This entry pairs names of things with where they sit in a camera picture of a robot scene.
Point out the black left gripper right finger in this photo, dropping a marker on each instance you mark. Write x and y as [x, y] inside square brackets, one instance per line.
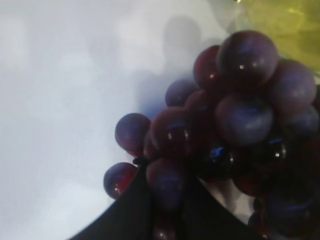
[204, 218]

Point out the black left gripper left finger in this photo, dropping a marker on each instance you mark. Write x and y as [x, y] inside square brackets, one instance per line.
[130, 217]

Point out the purple grape bunch with leaves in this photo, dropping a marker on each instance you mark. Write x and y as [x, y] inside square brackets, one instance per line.
[247, 127]

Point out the yellow liquid plastic bottle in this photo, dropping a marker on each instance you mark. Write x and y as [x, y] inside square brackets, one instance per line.
[293, 25]

